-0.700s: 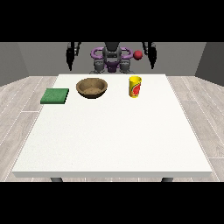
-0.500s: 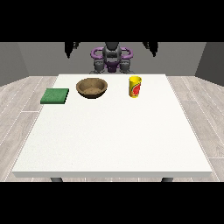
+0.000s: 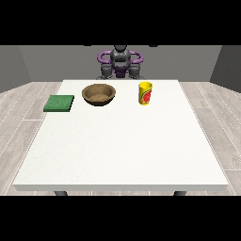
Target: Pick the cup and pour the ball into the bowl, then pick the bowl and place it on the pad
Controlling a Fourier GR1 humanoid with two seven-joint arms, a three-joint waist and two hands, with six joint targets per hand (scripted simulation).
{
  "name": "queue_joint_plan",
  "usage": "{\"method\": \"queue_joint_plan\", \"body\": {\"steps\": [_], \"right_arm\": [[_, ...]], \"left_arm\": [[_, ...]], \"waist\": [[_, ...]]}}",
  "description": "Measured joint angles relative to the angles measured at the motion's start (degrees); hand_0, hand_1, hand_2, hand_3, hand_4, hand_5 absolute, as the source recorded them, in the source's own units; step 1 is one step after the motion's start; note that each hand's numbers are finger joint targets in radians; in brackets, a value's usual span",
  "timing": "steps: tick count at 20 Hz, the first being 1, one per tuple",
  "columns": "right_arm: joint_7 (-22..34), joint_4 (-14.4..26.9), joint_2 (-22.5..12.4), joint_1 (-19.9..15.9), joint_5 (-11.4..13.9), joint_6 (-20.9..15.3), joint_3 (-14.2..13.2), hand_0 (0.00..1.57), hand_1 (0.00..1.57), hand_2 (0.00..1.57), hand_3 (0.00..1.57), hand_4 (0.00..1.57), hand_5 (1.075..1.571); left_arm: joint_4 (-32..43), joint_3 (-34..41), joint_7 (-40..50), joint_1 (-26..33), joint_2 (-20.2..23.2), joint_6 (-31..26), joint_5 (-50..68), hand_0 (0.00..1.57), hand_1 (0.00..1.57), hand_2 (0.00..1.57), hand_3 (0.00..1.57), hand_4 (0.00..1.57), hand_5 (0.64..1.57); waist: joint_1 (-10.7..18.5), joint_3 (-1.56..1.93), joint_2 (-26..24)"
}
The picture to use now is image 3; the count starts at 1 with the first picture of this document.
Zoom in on brown wooden bowl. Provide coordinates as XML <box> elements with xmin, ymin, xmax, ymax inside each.
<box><xmin>81</xmin><ymin>83</ymin><xmax>117</xmax><ymax>107</ymax></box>

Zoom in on yellow cup with melon print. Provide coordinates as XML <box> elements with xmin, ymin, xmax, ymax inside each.
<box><xmin>138</xmin><ymin>81</ymin><xmax>153</xmax><ymax>106</ymax></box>

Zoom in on green square pad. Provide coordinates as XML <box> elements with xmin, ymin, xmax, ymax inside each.
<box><xmin>42</xmin><ymin>94</ymin><xmax>75</xmax><ymax>113</ymax></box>

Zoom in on grey robot trunk purple rings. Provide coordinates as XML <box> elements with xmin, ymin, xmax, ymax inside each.
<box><xmin>96</xmin><ymin>45</ymin><xmax>146</xmax><ymax>81</ymax></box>

